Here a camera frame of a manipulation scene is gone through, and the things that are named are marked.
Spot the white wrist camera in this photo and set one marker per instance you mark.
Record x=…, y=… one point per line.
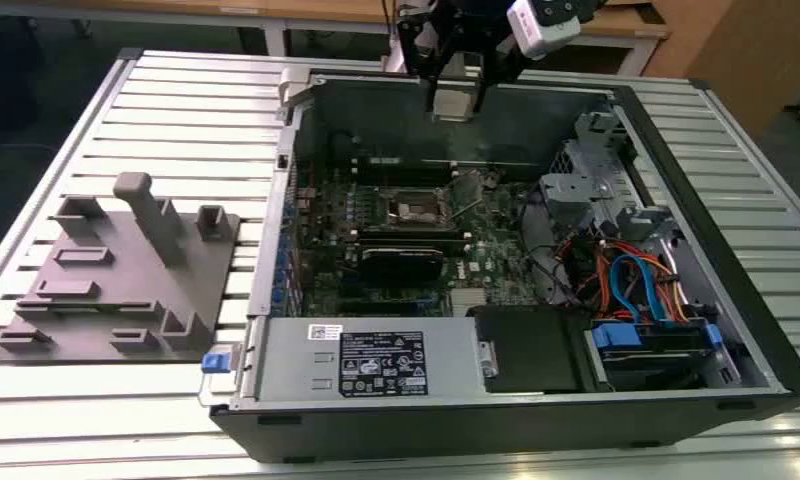
x=547, y=30

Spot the green motherboard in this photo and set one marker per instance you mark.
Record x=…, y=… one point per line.
x=500, y=250

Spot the wooden cabinet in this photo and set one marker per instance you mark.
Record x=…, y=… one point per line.
x=754, y=55

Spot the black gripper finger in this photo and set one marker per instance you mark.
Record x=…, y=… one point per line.
x=503, y=65
x=435, y=90

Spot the grey parts rack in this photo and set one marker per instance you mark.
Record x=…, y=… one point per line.
x=127, y=280

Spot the black PC case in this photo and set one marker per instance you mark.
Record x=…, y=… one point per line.
x=507, y=430

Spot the silver CPU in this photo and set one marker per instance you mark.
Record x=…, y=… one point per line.
x=455, y=102

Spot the wooden desk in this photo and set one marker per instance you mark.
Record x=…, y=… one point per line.
x=140, y=4
x=627, y=27

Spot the silver chipset heatsink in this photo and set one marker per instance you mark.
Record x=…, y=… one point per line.
x=470, y=297

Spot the CPU socket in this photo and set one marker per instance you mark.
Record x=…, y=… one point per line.
x=416, y=207

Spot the blue case latch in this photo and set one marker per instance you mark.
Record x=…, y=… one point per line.
x=215, y=363

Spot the black graphics card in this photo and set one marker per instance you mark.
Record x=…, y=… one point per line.
x=400, y=267

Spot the metal drive cage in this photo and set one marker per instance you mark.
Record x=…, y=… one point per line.
x=594, y=150

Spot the silver power supply box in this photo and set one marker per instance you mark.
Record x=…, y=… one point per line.
x=294, y=360

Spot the metal locking lever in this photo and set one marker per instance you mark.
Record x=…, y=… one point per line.
x=388, y=187
x=467, y=208

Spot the blue disk carrier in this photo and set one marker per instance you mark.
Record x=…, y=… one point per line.
x=614, y=335

